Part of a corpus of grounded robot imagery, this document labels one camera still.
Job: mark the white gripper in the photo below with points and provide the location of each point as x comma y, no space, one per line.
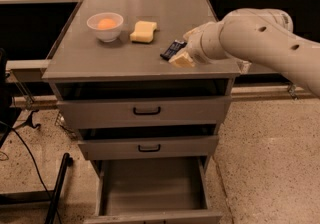
195,45

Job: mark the dark blue rxbar wrapper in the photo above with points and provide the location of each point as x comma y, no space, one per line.
173,49

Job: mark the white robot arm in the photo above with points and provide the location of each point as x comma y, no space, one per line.
258,36

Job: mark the grey drawer cabinet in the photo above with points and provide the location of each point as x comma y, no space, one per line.
82,58

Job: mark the grey top drawer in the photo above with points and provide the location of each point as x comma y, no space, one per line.
110,104

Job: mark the grey drawer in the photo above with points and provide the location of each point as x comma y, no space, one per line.
110,104
122,143
153,191

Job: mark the grey middle drawer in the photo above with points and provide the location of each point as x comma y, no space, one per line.
122,143

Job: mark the grey bottom drawer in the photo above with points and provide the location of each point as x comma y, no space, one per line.
153,191

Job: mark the yellow sponge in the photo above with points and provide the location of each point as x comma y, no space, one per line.
143,32

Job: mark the white bowl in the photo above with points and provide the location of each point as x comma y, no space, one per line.
108,35

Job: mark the orange fruit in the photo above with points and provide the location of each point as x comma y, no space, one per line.
106,23

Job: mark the black pole stand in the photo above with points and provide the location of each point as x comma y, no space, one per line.
55,195

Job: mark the black top drawer handle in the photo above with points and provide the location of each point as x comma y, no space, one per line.
146,112

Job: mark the black drawer handle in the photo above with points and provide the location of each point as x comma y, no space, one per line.
146,112
149,149

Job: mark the black middle drawer handle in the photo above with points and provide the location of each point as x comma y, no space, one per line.
149,149

